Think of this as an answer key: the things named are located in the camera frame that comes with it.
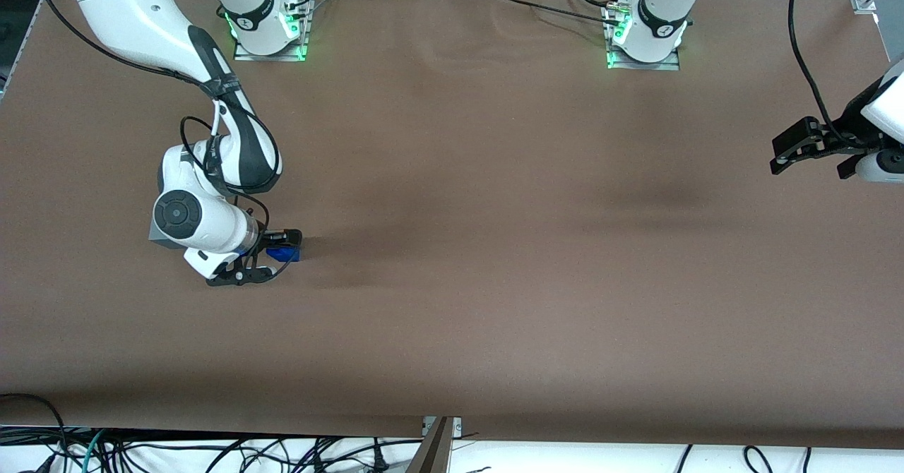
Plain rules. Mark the blue plastic part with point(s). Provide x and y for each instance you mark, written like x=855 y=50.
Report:
x=287 y=253

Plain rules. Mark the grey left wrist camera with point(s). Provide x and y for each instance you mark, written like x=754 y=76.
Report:
x=879 y=167

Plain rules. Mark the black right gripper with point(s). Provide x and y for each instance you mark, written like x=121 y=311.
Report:
x=271 y=236

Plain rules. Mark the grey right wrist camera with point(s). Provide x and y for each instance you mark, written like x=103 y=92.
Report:
x=208 y=261

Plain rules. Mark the brown table cover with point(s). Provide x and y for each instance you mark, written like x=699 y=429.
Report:
x=452 y=176

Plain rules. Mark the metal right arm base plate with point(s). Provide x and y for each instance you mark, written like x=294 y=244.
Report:
x=305 y=35

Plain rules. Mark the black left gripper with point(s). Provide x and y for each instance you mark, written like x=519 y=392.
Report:
x=850 y=131

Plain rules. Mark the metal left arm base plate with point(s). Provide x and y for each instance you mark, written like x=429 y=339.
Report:
x=667 y=66

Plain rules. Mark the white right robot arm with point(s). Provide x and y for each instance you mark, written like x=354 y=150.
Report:
x=127 y=14

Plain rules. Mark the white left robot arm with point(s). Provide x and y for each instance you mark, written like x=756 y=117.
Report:
x=664 y=7

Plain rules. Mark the small metal bracket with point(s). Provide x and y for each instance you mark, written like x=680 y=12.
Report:
x=456 y=425

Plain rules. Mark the aluminium profile bar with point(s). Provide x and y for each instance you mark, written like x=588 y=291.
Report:
x=432 y=452

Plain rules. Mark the aluminium frame corner bracket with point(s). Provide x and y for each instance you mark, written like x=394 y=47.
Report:
x=864 y=2

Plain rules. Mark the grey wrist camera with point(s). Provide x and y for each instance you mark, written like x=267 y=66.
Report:
x=879 y=167
x=208 y=261

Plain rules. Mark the gray cube base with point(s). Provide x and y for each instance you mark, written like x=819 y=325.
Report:
x=159 y=242

